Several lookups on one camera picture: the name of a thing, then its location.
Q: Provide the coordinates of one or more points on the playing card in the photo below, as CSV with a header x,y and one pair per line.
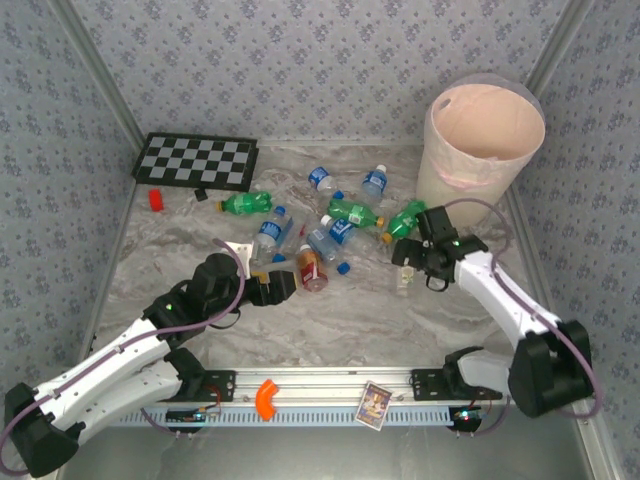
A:
x,y
372,405

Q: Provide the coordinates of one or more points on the blue label white cap bottle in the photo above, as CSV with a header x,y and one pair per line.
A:
x,y
342,231
374,182

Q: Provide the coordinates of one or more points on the small circuit board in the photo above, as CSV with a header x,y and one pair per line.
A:
x,y
467,415
192,415

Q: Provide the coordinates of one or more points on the aluminium extrusion rail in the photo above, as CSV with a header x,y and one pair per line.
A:
x,y
320,387

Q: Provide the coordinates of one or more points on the green plastic soda bottle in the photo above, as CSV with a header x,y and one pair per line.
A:
x,y
402,222
352,212
247,202

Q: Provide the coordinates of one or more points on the red label amber bottle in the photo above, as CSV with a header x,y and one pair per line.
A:
x,y
311,270

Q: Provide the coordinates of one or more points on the blue tinted clear bottle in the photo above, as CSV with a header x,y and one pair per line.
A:
x,y
320,246

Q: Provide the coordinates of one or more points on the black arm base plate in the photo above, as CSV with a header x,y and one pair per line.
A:
x,y
425,384
222,385

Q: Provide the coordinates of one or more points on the small black plastic piece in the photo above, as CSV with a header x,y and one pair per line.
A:
x,y
201,194

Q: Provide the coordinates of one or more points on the aluminium frame post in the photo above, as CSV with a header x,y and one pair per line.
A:
x,y
557,45
100,70

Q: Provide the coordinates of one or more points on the black grey checkerboard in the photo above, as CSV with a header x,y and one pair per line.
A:
x,y
200,160

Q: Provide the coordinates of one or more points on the small red plastic cylinder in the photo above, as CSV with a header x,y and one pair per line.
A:
x,y
156,200

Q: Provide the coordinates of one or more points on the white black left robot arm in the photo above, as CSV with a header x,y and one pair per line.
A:
x,y
100,360

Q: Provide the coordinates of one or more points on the pink round waste bin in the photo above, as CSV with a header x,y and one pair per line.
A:
x,y
450,165

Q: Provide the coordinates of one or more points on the clear bottle with red print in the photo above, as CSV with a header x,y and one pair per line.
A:
x,y
292,240

